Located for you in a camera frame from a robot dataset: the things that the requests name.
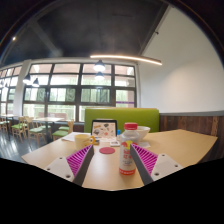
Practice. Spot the curved linear ceiling light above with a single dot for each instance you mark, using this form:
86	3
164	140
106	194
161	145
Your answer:
126	58

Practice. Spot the flat round red coaster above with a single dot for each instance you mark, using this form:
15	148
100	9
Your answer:
107	150

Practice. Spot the white bowl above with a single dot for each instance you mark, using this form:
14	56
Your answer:
144	132

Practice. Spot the light wooden dining table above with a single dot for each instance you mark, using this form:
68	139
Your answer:
48	119

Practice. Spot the black pendant lamps group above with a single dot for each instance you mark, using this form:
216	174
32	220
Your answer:
99	66

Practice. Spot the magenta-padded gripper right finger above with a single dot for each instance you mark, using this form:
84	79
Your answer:
146	160

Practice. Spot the black-framed table sign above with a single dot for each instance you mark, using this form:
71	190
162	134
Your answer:
104	129

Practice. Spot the red-capped clear drink bottle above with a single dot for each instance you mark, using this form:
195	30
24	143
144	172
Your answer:
126	160

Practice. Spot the green upholstered bench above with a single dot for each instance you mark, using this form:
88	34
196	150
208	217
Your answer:
140	116

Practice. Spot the cream yellow mug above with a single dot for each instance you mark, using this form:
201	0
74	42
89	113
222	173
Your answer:
81	141

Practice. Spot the wooden green-seat chairs group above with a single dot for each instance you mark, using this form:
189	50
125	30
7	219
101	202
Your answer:
35	131

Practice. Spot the small blue-capped bottle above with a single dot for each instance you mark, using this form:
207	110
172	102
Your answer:
118	133

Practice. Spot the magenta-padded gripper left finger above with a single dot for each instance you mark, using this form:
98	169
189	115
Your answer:
79	161

